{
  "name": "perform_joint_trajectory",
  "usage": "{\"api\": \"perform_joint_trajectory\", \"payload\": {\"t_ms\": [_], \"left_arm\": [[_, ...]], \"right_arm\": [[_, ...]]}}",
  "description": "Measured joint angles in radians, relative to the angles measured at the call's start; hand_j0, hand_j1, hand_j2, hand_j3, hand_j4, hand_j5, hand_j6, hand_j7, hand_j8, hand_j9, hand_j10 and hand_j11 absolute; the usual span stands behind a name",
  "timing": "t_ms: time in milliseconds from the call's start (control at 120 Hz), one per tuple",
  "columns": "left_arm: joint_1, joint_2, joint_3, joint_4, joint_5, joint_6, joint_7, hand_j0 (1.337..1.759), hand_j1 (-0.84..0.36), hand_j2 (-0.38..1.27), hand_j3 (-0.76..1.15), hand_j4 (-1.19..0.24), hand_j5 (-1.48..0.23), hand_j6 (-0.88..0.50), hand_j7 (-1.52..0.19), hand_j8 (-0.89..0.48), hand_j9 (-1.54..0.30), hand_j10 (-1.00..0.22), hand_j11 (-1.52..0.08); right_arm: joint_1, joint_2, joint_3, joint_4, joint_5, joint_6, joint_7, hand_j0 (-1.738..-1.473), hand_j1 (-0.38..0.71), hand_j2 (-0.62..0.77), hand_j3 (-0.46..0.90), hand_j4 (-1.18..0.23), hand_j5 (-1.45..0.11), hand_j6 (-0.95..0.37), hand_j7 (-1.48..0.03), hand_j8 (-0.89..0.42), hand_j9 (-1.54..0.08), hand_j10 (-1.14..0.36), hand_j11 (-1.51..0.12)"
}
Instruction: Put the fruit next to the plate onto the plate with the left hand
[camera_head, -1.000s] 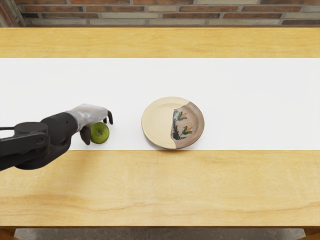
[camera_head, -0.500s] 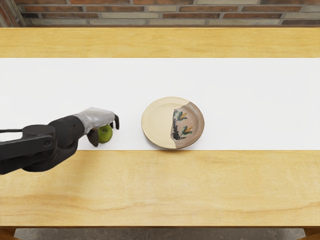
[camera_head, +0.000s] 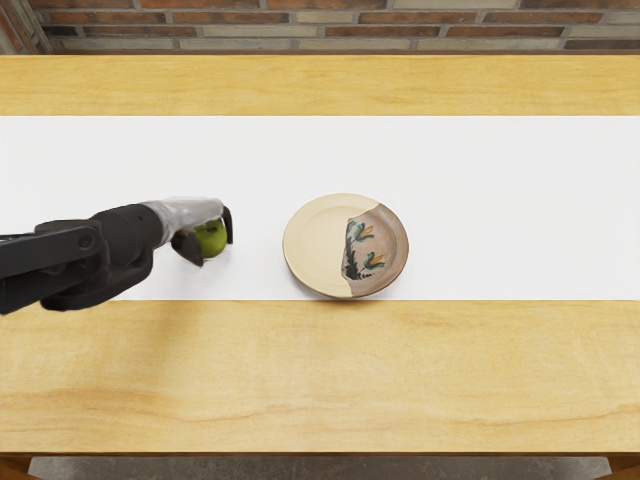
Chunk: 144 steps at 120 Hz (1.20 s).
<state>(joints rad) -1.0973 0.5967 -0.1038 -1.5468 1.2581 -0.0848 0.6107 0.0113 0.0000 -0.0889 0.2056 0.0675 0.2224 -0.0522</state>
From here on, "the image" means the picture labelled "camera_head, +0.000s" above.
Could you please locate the cream plate with printed pattern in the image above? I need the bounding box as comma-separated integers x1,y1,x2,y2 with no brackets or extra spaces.
282,193,411,301

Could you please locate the green apple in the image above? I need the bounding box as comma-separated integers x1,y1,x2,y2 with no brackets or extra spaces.
193,219,229,260

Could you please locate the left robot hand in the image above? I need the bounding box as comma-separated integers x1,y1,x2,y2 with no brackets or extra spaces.
141,196,234,269

